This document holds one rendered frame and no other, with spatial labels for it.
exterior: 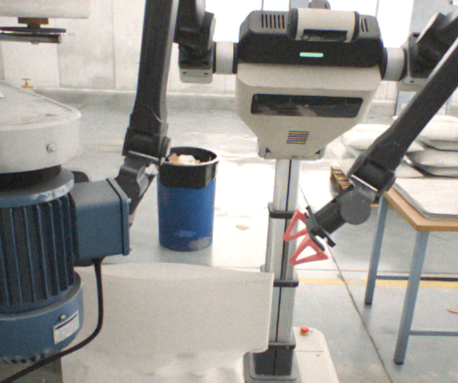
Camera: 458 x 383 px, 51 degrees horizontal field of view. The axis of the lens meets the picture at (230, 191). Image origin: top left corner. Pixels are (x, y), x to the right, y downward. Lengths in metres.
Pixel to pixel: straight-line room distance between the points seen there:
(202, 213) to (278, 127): 1.97
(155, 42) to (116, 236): 0.34
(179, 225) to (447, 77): 2.60
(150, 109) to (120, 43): 8.23
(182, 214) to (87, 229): 2.61
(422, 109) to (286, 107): 0.49
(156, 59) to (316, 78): 0.57
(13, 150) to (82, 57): 8.72
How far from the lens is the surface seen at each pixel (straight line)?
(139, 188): 0.89
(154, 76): 0.87
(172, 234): 3.36
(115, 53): 9.15
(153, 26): 0.84
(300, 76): 1.31
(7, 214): 0.64
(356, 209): 0.95
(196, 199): 3.23
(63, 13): 0.73
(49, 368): 1.69
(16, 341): 0.71
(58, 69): 9.45
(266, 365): 1.89
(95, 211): 0.67
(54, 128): 0.60
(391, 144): 0.97
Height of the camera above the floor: 1.54
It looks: 20 degrees down
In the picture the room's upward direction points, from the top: 2 degrees clockwise
